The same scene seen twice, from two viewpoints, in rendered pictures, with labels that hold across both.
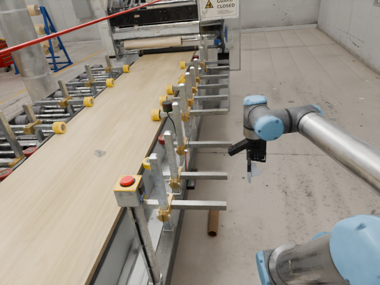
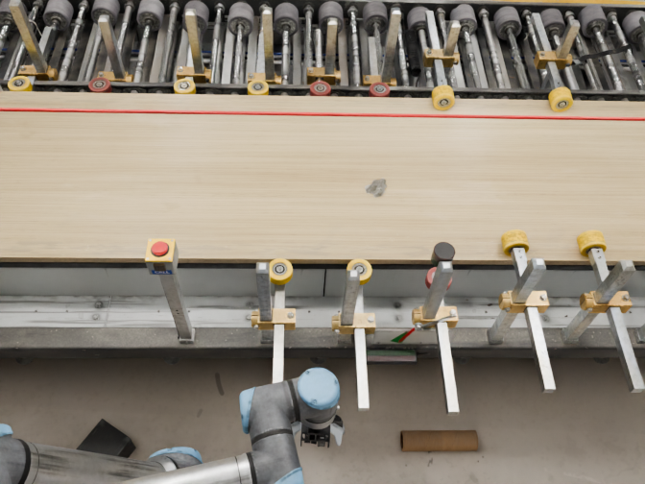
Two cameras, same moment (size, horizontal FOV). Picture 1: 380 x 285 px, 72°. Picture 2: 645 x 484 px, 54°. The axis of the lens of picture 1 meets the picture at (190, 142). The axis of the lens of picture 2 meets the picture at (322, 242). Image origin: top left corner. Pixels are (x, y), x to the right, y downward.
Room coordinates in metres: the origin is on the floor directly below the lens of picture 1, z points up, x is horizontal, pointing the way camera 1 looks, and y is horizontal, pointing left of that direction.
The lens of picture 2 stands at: (0.80, -0.76, 2.61)
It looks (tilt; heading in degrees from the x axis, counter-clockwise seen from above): 56 degrees down; 75
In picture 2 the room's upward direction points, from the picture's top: 4 degrees clockwise
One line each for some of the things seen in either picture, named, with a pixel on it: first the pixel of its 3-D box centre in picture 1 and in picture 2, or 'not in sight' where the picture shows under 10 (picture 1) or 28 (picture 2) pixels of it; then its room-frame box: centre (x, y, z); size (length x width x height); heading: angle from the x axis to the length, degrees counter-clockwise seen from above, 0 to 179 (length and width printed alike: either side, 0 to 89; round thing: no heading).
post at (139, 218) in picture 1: (145, 246); (176, 303); (0.62, 0.20, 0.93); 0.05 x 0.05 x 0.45; 79
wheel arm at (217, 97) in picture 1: (194, 98); (613, 310); (1.90, -0.08, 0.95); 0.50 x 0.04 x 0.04; 79
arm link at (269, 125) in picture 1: (267, 122); (268, 410); (0.83, -0.29, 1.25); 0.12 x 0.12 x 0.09; 3
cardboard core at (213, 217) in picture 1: (213, 219); (439, 441); (1.51, -0.12, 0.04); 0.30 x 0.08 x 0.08; 169
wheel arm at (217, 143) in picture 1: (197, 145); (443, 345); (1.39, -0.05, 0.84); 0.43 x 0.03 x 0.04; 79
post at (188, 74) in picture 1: (190, 103); (594, 305); (1.86, -0.04, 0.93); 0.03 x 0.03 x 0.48; 79
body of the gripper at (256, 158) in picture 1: (255, 147); (316, 423); (0.94, -0.28, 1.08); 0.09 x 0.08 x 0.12; 76
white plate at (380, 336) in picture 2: (186, 163); (413, 337); (1.34, 0.04, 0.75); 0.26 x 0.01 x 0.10; 169
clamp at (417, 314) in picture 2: (181, 146); (434, 316); (1.39, 0.05, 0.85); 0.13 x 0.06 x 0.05; 169
